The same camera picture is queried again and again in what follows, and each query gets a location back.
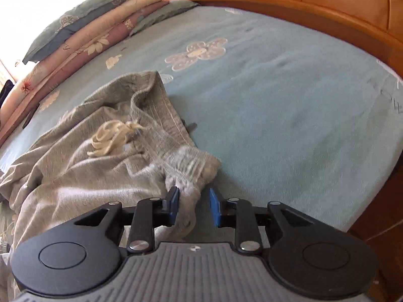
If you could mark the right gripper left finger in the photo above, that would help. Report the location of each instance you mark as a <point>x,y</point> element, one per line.
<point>84,253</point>

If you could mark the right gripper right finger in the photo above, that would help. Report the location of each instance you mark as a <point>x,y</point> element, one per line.
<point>303,254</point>

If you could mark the grey sweatpants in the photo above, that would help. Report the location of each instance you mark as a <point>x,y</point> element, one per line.
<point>124,143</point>

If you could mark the teal floral bed sheet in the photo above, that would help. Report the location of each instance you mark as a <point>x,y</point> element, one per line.
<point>291,114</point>

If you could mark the black phone on bed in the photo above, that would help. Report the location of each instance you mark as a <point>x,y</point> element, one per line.
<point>30,116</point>

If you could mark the pink floral folded quilt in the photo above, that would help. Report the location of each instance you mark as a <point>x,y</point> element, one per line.
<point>87,43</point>

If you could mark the teal pillow on quilt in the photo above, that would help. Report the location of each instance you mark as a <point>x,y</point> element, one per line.
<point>56,33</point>

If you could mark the teal pillow under quilt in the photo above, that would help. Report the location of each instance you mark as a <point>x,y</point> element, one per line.
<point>171,9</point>

